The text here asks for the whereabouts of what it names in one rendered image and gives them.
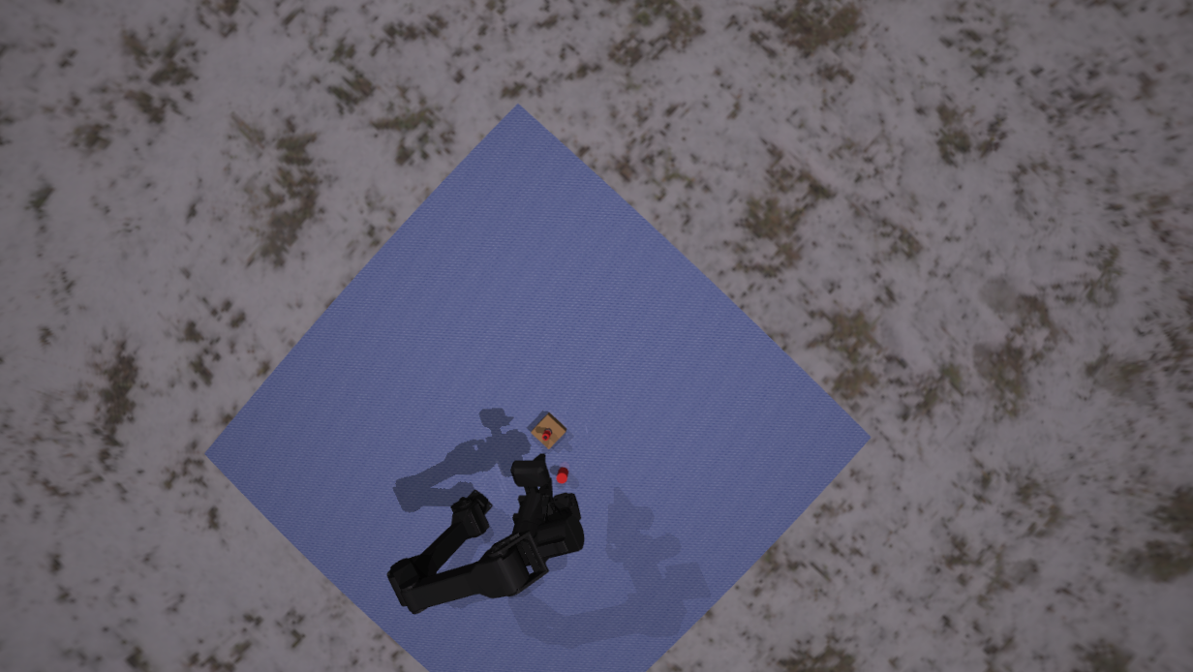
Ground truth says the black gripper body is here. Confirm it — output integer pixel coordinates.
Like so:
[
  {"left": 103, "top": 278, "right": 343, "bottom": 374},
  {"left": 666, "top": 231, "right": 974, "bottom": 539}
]
[{"left": 509, "top": 461, "right": 549, "bottom": 526}]

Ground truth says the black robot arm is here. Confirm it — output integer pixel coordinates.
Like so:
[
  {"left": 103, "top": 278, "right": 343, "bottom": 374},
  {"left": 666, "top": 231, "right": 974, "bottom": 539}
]
[{"left": 387, "top": 491, "right": 585, "bottom": 614}]

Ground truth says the tan wooden block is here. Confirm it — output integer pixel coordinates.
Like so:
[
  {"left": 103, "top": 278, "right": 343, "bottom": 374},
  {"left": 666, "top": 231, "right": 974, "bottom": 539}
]
[{"left": 531, "top": 412, "right": 565, "bottom": 449}]

